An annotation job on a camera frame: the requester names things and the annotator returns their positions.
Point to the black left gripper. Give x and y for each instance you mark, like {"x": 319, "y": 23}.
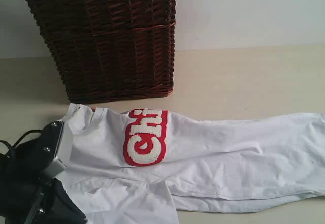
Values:
{"x": 28, "y": 195}

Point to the white t-shirt with red print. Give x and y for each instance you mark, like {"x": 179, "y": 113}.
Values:
{"x": 144, "y": 165}

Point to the dark brown wicker basket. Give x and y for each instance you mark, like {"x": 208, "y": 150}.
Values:
{"x": 110, "y": 50}

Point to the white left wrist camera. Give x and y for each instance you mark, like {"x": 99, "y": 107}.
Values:
{"x": 59, "y": 142}

